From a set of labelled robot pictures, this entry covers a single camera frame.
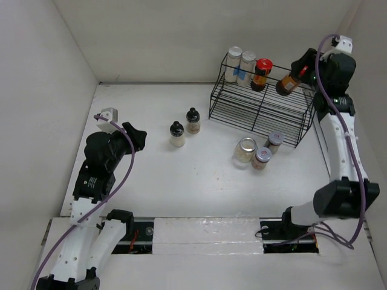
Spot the white-lid spice jar front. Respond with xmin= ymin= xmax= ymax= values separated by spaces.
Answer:
xmin=251 ymin=147 xmax=272 ymax=170

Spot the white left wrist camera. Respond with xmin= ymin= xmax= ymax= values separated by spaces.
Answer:
xmin=94 ymin=108 xmax=119 ymax=134

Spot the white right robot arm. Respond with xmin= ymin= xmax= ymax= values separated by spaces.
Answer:
xmin=279 ymin=48 xmax=380 ymax=238

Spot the white-lid spice jar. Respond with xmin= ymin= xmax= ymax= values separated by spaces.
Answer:
xmin=264 ymin=131 xmax=284 ymax=154
xmin=251 ymin=147 xmax=272 ymax=170

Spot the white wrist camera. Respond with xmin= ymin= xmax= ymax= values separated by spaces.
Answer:
xmin=319 ymin=35 xmax=353 ymax=62
xmin=94 ymin=108 xmax=119 ymax=134

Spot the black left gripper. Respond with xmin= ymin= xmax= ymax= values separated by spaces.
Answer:
xmin=104 ymin=122 xmax=145 ymax=171

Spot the white-lid spice jar back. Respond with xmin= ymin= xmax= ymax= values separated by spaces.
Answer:
xmin=264 ymin=131 xmax=284 ymax=154

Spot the silver-capped blue-label shaker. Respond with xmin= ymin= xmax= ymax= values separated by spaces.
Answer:
xmin=224 ymin=47 xmax=242 ymax=83
xmin=237 ymin=51 xmax=256 ymax=86

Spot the black-capped white powder bottle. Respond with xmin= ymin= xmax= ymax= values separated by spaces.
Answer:
xmin=170 ymin=121 xmax=186 ymax=147

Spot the red-capped dark sauce bottle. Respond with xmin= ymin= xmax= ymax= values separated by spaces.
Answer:
xmin=250 ymin=58 xmax=273 ymax=92

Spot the open clear glass jar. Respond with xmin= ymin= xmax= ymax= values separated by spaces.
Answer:
xmin=232 ymin=137 xmax=258 ymax=169

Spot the black-capped brown spice bottle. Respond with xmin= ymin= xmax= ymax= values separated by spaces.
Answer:
xmin=186 ymin=108 xmax=201 ymax=134

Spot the red-lid brown sauce jar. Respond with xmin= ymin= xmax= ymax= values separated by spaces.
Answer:
xmin=276 ymin=65 xmax=309 ymax=96

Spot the black wire shelf rack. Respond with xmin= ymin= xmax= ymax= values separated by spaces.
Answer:
xmin=208 ymin=56 xmax=316 ymax=147

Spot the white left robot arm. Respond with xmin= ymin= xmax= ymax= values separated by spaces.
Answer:
xmin=31 ymin=117 xmax=147 ymax=289

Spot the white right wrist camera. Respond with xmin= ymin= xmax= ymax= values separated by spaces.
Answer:
xmin=319 ymin=35 xmax=353 ymax=62

